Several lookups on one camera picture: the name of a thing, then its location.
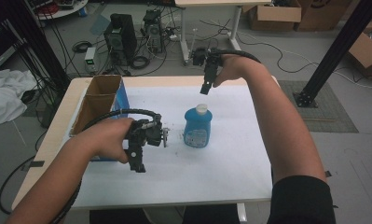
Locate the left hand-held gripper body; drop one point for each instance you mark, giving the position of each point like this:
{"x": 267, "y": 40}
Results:
{"x": 151, "y": 132}

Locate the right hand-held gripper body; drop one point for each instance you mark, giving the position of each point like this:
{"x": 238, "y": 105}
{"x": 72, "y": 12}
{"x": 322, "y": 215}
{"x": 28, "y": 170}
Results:
{"x": 211, "y": 67}

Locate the blue detergent bottle white cap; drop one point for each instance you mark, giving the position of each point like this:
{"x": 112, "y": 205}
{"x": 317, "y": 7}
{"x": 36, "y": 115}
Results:
{"x": 198, "y": 124}

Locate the cardboard box with blue side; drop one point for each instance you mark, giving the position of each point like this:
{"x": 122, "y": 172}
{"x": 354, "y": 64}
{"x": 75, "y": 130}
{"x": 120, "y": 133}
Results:
{"x": 96, "y": 99}

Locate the person's right hand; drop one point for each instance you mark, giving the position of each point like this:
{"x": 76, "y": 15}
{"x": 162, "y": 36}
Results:
{"x": 235, "y": 67}

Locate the person's left hand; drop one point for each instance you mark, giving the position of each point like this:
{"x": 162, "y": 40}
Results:
{"x": 110, "y": 140}

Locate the white-legged desk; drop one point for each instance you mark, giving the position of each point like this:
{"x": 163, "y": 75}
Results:
{"x": 224, "y": 2}

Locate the open computer case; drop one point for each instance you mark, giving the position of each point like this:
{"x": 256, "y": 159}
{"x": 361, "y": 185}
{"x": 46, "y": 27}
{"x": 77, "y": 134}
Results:
{"x": 153, "y": 31}

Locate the open cardboard box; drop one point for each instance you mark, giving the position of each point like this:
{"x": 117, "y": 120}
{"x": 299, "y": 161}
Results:
{"x": 275, "y": 15}

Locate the black computer tower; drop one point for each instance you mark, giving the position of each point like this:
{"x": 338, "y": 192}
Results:
{"x": 122, "y": 37}

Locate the small white power supply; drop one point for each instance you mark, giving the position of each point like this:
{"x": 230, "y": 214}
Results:
{"x": 90, "y": 59}

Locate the large closed cardboard box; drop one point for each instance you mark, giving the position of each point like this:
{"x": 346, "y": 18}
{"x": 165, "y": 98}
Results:
{"x": 323, "y": 14}

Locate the grey floor mat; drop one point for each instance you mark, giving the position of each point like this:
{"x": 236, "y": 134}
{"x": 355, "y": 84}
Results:
{"x": 333, "y": 109}

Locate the black metal stand on mat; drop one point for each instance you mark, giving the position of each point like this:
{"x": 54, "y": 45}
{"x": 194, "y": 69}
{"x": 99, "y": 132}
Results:
{"x": 339, "y": 49}

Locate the white cloth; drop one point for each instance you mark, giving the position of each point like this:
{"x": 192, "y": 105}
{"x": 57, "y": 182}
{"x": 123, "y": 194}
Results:
{"x": 6, "y": 93}

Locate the person's black clothing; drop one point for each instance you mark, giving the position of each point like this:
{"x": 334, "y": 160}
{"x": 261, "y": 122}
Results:
{"x": 301, "y": 202}

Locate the round white table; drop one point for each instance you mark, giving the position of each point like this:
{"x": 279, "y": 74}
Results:
{"x": 65, "y": 9}

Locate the cardboard box with contents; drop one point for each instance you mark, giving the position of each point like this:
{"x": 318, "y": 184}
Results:
{"x": 365, "y": 49}

